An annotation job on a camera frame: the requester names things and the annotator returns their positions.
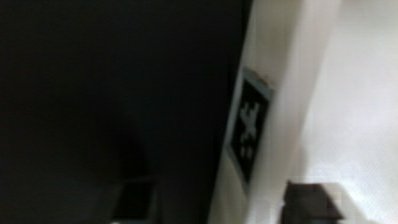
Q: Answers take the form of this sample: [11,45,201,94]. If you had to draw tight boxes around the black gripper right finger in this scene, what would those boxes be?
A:
[283,182,359,224]

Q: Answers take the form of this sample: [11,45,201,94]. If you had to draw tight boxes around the white square table top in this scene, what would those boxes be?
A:
[206,0,398,224]

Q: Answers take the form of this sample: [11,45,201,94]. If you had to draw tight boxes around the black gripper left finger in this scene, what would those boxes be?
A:
[112,179,158,224]

